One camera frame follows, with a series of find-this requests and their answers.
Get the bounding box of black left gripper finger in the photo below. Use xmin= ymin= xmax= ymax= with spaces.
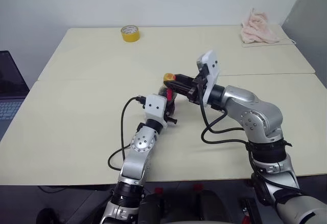
xmin=167 ymin=101 xmax=177 ymax=116

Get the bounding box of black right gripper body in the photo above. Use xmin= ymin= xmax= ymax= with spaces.
xmin=187 ymin=73 xmax=207 ymax=105

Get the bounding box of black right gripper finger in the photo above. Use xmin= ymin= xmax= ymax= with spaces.
xmin=174 ymin=73 xmax=199 ymax=83
xmin=166 ymin=81 xmax=194 ymax=95

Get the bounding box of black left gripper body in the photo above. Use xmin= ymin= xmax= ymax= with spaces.
xmin=165 ymin=114 xmax=178 ymax=127

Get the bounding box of dark soy sauce bottle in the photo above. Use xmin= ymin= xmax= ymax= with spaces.
xmin=157 ymin=72 xmax=177 ymax=115

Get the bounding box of yellow tape roll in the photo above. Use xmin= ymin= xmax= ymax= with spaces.
xmin=120 ymin=25 xmax=141 ymax=43

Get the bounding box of pink crumpled cloth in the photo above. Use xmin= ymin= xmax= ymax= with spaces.
xmin=240 ymin=7 xmax=281 ymax=44

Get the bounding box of dark grey laptop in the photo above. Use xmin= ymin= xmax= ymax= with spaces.
xmin=0 ymin=50 xmax=30 ymax=143

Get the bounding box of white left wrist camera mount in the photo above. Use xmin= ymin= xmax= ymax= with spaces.
xmin=144 ymin=94 xmax=169 ymax=128

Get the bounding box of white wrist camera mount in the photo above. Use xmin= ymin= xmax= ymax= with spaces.
xmin=196 ymin=49 xmax=221 ymax=105
xmin=144 ymin=94 xmax=169 ymax=128

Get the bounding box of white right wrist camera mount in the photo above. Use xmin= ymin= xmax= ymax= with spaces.
xmin=196 ymin=49 xmax=221 ymax=105

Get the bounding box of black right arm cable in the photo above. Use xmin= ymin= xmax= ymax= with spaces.
xmin=200 ymin=98 xmax=302 ymax=191

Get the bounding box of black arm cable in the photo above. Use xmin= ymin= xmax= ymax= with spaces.
xmin=200 ymin=98 xmax=302 ymax=191
xmin=107 ymin=95 xmax=147 ymax=171

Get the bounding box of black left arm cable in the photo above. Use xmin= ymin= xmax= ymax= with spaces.
xmin=107 ymin=95 xmax=147 ymax=171

